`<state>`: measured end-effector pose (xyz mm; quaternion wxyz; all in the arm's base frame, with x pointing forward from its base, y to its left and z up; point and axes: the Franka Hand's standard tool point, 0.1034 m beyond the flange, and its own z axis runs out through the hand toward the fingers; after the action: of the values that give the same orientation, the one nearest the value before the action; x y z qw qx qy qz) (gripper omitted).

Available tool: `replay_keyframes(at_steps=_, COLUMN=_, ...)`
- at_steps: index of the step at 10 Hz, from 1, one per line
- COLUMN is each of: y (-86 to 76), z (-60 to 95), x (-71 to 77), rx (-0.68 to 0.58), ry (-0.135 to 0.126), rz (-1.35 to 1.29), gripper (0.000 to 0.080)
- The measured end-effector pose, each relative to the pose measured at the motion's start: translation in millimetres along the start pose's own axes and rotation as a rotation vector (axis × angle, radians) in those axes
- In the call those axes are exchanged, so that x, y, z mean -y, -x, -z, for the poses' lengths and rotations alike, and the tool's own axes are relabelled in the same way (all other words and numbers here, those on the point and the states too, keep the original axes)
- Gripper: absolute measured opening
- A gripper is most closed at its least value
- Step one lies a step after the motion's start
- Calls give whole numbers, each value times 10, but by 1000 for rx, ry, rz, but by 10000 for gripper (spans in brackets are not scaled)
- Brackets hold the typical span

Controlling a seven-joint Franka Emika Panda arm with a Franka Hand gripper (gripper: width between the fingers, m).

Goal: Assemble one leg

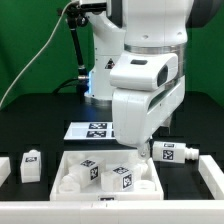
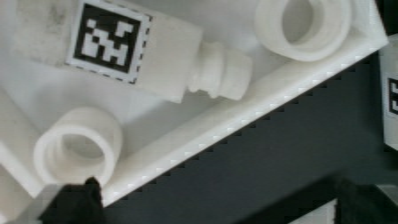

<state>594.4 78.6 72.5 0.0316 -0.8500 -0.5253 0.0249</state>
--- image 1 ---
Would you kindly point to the white left fence block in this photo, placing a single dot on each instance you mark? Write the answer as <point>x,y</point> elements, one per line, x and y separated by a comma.
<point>5,169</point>

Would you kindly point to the white front fence bar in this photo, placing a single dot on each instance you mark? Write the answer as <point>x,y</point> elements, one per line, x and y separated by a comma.
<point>113,212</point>

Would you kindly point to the black camera on mount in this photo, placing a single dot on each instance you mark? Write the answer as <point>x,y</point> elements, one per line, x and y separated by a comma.
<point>93,5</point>

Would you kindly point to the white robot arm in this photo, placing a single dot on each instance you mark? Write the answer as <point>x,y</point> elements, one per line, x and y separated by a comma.
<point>155,27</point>

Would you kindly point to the white square tabletop tray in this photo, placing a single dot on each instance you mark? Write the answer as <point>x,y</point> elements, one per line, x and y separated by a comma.
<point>146,184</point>

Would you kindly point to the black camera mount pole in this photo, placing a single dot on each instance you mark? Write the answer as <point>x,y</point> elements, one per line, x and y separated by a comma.
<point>75,18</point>

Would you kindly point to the white fence block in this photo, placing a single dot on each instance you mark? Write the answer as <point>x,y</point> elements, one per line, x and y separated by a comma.
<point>212,176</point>
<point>5,169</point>

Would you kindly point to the white right fence block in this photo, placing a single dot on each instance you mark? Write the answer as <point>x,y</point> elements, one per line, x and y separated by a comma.
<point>212,176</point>

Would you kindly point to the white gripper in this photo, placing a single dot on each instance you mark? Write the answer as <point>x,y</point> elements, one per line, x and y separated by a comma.
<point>147,91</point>

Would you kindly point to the white marker base plate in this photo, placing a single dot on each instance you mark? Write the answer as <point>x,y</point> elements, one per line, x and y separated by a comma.
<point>90,131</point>

